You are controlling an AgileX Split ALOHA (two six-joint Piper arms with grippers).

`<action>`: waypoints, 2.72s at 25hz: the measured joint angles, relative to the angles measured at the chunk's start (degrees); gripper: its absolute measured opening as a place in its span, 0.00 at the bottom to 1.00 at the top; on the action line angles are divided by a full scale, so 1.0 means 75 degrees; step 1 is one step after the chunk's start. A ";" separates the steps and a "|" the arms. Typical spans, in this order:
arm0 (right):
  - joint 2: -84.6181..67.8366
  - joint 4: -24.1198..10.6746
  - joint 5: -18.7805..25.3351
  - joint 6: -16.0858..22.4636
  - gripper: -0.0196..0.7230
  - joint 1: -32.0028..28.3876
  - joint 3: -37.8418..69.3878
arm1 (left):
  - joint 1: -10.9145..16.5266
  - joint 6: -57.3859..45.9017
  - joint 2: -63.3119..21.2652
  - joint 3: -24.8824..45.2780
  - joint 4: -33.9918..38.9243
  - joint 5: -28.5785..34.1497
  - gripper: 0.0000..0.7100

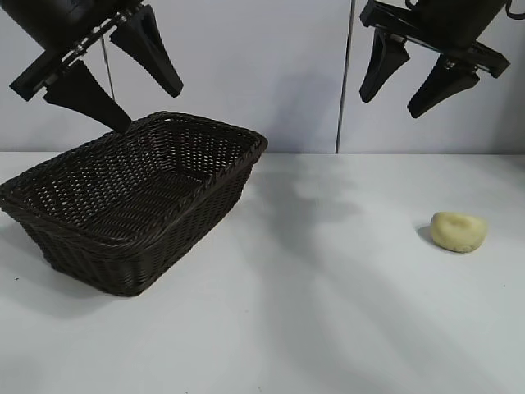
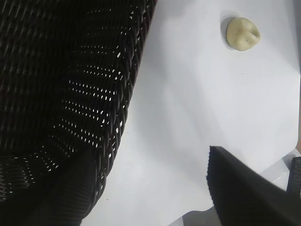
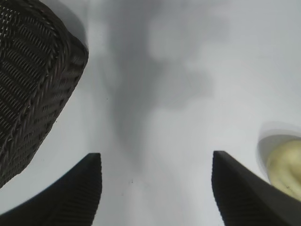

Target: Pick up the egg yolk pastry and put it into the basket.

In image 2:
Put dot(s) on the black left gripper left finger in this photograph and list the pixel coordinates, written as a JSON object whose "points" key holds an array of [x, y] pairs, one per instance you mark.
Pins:
{"points": [[68, 202]]}

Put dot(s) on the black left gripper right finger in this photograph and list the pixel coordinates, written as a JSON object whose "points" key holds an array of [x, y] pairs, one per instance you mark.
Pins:
{"points": [[247, 193]]}

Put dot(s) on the dark brown wicker basket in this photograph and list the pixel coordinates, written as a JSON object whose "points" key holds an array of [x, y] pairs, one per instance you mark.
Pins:
{"points": [[58, 70]]}

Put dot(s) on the yellow potato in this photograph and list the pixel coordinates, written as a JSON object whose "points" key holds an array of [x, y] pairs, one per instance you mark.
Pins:
{"points": [[242, 34]]}

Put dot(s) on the black ribbed block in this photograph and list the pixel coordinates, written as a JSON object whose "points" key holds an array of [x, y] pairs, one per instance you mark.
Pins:
{"points": [[295, 176]]}

